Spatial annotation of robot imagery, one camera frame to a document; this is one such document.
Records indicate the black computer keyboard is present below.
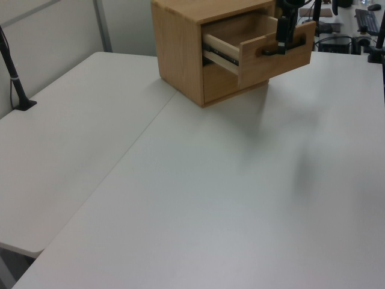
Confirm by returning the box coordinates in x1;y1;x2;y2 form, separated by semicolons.
354;8;381;34

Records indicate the wooden two-drawer cabinet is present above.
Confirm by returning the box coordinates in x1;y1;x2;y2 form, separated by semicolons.
150;0;276;108

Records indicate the black pole with table clamp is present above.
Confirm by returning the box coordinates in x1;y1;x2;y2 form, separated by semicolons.
366;0;385;64

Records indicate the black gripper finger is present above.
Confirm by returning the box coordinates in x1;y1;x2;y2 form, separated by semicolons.
288;10;299;46
276;16;289;56

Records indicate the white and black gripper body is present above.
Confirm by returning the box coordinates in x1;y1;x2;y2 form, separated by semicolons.
278;0;306;12

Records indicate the grey partition frame post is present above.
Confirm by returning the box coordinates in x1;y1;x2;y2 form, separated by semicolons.
92;0;114;52

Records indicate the brown desk mat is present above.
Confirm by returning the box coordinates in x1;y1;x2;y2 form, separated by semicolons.
300;8;332;17

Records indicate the wooden drawer with black handle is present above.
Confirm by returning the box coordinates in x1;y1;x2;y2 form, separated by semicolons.
201;13;317;90

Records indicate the black pole with pale band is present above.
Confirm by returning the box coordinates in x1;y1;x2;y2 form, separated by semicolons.
0;25;38;111

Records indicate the black box device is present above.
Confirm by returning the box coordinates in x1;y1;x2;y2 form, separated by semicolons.
318;36;353;52

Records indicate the thin black stand pole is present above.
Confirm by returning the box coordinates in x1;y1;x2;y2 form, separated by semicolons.
312;0;323;30

